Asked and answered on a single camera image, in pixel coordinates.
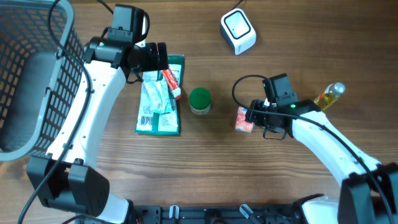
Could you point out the red stick sachet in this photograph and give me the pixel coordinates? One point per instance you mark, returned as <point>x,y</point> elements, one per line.
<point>172,83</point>

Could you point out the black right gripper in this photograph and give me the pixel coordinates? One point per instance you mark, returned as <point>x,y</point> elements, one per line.
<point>254,116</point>

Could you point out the light teal wipes packet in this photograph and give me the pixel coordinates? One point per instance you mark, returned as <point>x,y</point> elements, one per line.
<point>159,96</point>

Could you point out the white barcode scanner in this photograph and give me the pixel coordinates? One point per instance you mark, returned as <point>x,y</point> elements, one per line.
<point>237,31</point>

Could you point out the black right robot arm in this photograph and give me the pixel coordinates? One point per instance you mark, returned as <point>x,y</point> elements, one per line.
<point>368,188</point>

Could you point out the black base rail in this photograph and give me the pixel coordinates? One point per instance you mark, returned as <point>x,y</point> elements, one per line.
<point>269,214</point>

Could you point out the yellow liquid Vim bottle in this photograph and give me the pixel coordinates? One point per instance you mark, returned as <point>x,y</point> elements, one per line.
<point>330,95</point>

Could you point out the red tissue packet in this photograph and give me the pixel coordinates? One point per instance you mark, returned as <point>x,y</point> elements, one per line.
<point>241,123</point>

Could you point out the green 3M glove package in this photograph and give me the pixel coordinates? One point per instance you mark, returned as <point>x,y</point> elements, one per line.
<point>149,122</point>

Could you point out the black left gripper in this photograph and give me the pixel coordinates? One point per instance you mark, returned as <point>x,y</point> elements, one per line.
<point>161,56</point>

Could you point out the grey plastic mesh basket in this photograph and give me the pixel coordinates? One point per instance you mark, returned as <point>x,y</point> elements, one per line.
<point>38,81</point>

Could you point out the red-lidded white cup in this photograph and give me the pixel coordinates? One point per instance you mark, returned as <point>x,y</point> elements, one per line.
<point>200,101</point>

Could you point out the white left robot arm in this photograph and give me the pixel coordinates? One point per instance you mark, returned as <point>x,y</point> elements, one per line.
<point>66,178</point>

